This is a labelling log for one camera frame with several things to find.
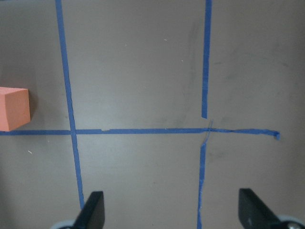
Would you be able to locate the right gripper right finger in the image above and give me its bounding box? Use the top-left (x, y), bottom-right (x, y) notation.
top-left (238, 188), bottom-right (286, 229)

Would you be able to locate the orange foam block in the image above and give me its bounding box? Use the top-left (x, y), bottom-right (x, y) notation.
top-left (0, 87), bottom-right (31, 132)

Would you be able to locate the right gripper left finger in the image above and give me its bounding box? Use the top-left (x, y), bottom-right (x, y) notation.
top-left (71, 191), bottom-right (105, 229)

